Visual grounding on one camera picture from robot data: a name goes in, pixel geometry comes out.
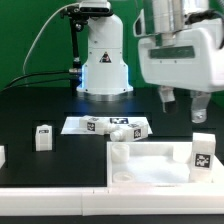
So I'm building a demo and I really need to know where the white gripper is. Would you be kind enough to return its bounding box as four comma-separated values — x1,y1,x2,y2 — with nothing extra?
138,28,224,124

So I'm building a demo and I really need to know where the white square table top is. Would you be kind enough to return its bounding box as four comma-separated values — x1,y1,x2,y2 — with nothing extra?
106,141,224,188

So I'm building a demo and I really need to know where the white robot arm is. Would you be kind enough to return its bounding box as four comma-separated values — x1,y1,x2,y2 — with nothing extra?
78,0,224,123

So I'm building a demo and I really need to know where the white right fence bar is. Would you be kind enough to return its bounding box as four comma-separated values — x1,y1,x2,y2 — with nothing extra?
213,157,224,184

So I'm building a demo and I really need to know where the white fence bar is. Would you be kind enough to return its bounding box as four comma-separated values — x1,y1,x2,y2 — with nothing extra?
0,185,224,216
213,157,224,184

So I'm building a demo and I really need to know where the white front fence bar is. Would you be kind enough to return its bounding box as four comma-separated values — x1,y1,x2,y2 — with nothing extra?
0,185,224,216

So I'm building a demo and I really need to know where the white base sheet with tag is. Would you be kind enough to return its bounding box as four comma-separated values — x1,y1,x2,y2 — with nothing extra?
61,115,152,135

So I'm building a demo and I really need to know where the white left fence stub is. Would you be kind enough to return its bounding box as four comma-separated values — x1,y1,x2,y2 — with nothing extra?
0,146,6,169

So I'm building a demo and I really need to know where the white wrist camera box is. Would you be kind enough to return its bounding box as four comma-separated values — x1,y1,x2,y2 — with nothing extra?
133,10,146,37

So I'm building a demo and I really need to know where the black camera stand pole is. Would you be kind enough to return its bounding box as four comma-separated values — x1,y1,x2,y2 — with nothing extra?
70,19,81,91

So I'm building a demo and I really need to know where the black cable lower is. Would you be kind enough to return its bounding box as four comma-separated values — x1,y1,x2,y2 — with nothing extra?
0,78,73,94

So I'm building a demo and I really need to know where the black cable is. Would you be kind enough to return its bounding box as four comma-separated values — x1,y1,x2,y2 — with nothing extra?
4,70,73,89
0,78,73,94

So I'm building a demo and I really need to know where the black cable upper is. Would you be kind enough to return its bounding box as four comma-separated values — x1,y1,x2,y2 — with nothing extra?
4,70,73,89

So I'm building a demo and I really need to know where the grey camera on stand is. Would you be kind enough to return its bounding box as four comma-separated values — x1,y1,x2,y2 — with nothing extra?
60,0,113,17

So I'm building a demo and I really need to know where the grey camera cable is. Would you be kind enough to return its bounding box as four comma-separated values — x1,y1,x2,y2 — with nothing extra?
21,2,81,88

